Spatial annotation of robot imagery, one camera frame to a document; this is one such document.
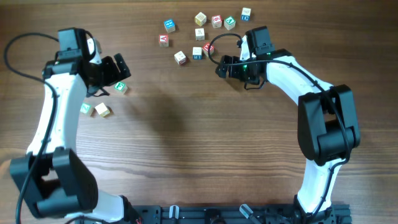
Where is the red M block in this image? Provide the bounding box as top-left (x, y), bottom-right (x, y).
top-left (201, 42), bottom-right (215, 57)

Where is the blue picture block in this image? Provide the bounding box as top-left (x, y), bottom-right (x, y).
top-left (164, 19), bottom-right (176, 33)

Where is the blue C block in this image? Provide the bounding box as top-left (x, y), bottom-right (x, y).
top-left (241, 7), bottom-right (251, 21)

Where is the green E block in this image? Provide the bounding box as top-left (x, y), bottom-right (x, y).
top-left (114, 82), bottom-right (128, 95)

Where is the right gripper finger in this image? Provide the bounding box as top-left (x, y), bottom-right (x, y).
top-left (228, 56), bottom-right (241, 80)
top-left (215, 55), bottom-right (232, 78)

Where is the yellow 3 block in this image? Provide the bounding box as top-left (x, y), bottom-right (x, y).
top-left (95, 103), bottom-right (110, 118)

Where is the plain centre block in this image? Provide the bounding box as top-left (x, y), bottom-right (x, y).
top-left (195, 28), bottom-right (205, 40)

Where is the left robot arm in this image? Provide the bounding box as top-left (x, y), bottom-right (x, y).
top-left (10, 28), bottom-right (143, 223)

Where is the red 9 block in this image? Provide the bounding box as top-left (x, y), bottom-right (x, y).
top-left (211, 15), bottom-right (223, 29)

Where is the red A block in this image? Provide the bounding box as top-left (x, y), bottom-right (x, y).
top-left (159, 34), bottom-right (169, 47)

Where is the green V block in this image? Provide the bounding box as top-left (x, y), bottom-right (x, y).
top-left (224, 16), bottom-right (236, 30)

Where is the plain block blue side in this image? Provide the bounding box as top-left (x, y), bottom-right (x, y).
top-left (192, 47), bottom-right (203, 60)

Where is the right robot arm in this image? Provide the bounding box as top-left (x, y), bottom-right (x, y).
top-left (215, 26), bottom-right (360, 223)

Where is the green Z block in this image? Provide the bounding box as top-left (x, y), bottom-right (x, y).
top-left (80, 103), bottom-right (94, 116)

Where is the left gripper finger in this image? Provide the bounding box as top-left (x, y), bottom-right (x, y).
top-left (114, 54), bottom-right (131, 80)
top-left (101, 56), bottom-right (121, 86)

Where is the plain block red side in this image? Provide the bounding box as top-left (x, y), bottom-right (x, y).
top-left (174, 51), bottom-right (187, 65)

